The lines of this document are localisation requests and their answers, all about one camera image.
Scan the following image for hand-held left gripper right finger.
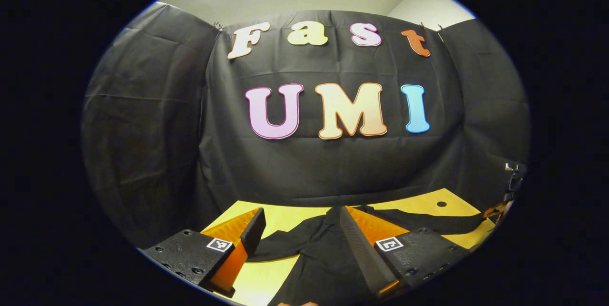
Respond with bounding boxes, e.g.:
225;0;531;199
340;206;471;298

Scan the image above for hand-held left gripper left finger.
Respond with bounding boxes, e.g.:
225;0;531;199
140;207;267;298

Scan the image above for black shirt with white label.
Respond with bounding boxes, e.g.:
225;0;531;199
247;204;491;306

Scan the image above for black backdrop cloth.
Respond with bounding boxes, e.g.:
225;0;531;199
80;1;531;249

